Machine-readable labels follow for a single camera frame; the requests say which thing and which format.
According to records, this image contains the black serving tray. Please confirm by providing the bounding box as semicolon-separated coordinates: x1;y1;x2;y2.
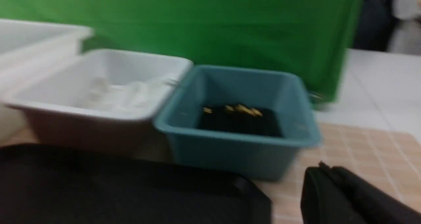
0;143;272;224

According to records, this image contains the white spoon bin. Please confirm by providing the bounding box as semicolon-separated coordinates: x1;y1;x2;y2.
4;49;194;155

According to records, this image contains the pile of black chopsticks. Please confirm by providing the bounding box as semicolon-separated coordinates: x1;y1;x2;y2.
196;104;284;137

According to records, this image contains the large white plastic tub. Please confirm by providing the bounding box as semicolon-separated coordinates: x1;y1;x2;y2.
0;18;94;142

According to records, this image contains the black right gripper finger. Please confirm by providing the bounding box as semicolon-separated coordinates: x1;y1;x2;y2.
300;162;421;224

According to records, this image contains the green backdrop cloth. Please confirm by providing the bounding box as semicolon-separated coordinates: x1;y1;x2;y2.
0;0;362;104

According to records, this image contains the teal chopstick bin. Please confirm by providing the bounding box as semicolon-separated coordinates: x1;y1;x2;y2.
154;65;321;181

